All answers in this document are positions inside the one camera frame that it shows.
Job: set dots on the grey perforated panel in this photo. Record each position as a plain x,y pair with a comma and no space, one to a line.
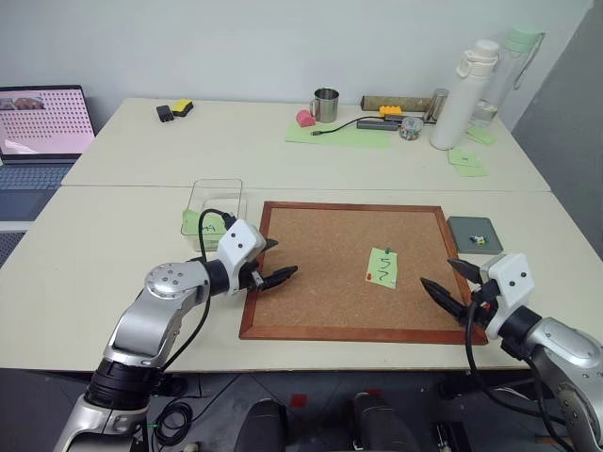
9,247

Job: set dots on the clear bottle with green lid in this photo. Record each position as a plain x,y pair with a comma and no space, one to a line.
511,66

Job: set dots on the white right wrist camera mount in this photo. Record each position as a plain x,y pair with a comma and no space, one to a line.
511,282

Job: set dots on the open laptop computer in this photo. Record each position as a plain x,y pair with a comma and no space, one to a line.
42,127

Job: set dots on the dark rounded shape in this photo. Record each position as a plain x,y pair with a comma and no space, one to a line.
264,426
384,424

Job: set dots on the grey square tray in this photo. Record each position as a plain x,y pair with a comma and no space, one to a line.
473,226

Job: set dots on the small black box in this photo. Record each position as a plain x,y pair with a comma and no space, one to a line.
165,114

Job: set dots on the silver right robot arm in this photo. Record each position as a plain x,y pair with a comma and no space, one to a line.
560,358

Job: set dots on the large green paper sheet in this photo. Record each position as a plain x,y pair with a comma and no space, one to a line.
339,139

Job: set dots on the grey USB hub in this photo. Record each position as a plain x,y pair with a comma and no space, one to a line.
374,124

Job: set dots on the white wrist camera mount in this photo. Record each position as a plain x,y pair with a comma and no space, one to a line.
238,245
511,282

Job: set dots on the yellow and black eraser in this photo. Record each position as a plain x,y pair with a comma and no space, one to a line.
183,108

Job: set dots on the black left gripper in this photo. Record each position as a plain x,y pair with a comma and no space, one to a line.
250,279

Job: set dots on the yellow toy brick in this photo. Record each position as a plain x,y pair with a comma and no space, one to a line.
391,112

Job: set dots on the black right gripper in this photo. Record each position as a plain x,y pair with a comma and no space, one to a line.
484,301

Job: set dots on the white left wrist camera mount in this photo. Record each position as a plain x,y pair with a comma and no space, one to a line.
238,245

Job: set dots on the wood-framed cork board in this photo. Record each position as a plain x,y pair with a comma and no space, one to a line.
325,282

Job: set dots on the pink rounded object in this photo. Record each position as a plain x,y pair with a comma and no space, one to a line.
305,118

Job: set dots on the green handwritten paper note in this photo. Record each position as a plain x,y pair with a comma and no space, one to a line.
382,270
207,228

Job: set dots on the clear plastic container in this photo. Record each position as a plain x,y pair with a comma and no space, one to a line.
219,193

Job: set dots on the silver metal cylinder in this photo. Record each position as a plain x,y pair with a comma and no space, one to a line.
435,106

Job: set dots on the stainless steel mug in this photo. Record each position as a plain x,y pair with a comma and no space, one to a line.
326,106

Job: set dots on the small green paper note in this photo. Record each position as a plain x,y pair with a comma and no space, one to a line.
473,168
481,136
461,156

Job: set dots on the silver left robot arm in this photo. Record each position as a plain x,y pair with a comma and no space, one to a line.
155,311

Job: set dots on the tall white water bottle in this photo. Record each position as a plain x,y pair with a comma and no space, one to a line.
459,103

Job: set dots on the small glass jar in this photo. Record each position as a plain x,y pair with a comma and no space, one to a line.
411,128

